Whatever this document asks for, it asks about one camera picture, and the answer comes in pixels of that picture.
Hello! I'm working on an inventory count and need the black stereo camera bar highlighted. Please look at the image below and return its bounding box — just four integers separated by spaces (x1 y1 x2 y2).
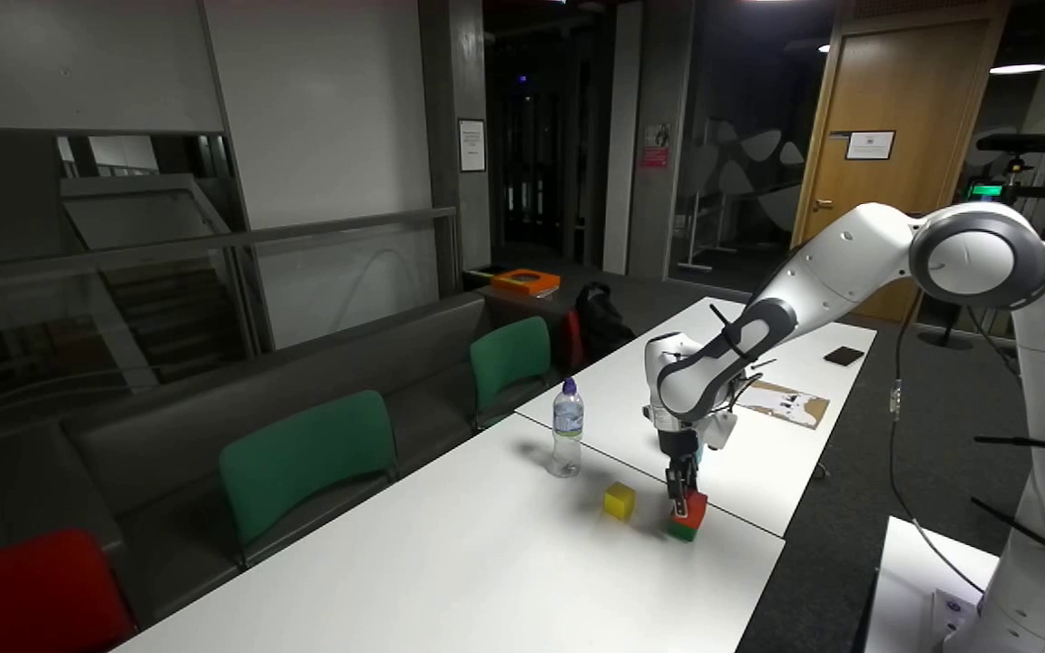
972 132 1045 155

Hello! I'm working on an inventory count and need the wooden door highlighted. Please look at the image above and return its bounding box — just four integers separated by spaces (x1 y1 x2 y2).
790 0 1015 328

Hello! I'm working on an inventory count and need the red chair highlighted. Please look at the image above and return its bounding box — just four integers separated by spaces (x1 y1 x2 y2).
0 528 138 653
560 310 589 374

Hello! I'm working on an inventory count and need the green chair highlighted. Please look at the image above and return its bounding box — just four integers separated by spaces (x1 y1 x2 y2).
465 316 560 430
213 390 400 566

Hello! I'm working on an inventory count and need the grey wall ledge rail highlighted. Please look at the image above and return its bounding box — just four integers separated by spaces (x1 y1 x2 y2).
0 204 465 300

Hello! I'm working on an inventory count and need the white door sign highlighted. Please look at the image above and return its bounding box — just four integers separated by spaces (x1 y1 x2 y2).
845 129 898 165

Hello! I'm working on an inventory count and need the black backpack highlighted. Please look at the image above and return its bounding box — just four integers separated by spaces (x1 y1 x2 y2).
569 281 637 367

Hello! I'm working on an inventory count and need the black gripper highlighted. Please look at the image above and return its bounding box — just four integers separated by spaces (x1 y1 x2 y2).
660 430 705 501

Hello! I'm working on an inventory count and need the clear plastic water bottle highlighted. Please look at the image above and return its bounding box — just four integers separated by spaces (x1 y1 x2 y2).
548 374 589 479

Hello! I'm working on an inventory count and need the grey sofa bench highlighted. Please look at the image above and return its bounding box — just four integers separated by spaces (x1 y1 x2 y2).
0 286 572 620

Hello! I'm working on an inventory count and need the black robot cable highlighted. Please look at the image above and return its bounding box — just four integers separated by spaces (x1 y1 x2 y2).
883 316 992 600

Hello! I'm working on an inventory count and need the white wall notice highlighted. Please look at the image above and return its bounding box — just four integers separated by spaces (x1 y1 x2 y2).
458 115 490 176

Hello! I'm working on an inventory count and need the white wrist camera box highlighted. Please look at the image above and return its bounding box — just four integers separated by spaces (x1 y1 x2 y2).
705 409 741 455

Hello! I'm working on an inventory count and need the red cube block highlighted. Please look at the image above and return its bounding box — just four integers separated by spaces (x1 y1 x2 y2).
666 487 712 539

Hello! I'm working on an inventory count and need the orange box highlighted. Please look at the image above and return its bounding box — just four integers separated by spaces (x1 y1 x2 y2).
490 265 565 300

